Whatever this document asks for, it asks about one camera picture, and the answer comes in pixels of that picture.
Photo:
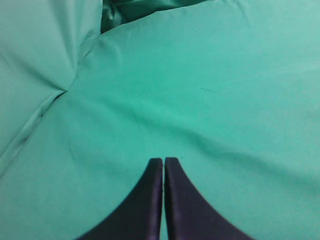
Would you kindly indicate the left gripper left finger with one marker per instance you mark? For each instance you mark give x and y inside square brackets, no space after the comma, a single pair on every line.
[138,217]

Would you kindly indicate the green cloth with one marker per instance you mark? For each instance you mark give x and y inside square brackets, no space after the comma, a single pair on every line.
[90,90]

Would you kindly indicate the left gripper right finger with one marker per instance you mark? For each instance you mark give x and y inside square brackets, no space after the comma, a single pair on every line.
[188,215]

